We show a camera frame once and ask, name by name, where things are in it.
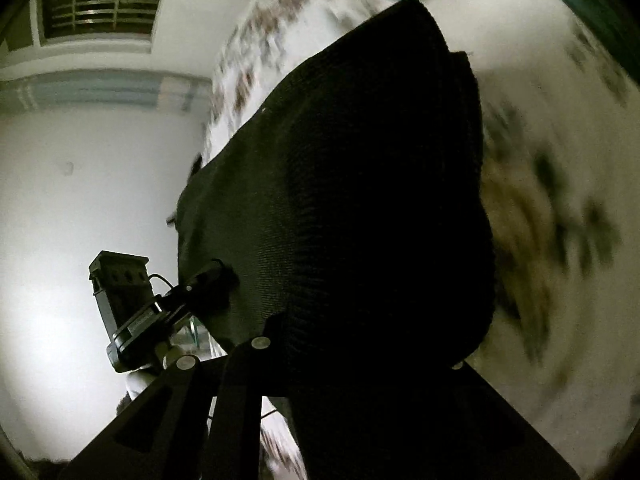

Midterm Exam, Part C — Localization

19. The grey-blue curtain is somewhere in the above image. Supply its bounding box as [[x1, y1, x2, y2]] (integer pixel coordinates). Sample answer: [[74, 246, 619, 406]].
[[0, 71, 212, 123]]

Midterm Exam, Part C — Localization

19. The barred window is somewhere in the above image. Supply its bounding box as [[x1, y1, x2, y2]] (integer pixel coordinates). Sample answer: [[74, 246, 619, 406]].
[[29, 0, 174, 55]]

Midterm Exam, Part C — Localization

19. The dark striped sweater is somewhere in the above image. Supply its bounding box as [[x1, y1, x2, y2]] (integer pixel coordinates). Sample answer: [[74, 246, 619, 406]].
[[166, 0, 497, 480]]

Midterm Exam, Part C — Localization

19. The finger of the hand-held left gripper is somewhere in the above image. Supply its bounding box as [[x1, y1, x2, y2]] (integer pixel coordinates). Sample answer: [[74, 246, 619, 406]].
[[159, 259, 239, 328]]

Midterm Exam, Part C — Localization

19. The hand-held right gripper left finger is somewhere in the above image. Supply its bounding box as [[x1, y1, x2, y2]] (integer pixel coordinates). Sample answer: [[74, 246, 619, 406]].
[[59, 313, 290, 480]]

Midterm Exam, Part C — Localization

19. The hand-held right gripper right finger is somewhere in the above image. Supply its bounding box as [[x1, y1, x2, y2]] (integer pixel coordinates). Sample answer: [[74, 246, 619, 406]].
[[442, 358, 581, 480]]

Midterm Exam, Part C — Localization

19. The floral bed quilt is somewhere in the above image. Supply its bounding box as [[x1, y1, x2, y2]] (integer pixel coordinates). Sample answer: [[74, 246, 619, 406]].
[[202, 0, 640, 480]]

